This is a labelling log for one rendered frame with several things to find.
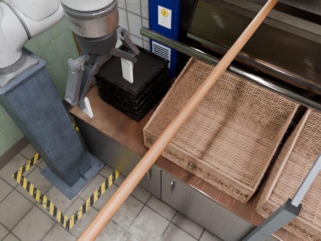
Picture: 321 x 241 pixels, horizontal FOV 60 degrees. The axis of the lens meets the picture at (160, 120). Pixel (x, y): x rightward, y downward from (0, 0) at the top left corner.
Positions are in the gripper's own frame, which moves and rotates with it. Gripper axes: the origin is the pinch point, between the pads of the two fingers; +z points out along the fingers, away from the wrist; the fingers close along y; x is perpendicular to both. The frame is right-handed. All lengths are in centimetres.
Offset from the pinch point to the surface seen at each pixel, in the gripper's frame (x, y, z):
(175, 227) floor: 25, -12, 129
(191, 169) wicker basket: 17, -25, 68
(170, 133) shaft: 15.6, -5.4, 8.8
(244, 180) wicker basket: 39, -37, 69
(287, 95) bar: 33, -40, 12
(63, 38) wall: -108, -51, 81
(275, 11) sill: 12, -75, 13
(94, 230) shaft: 18.0, 23.4, 8.4
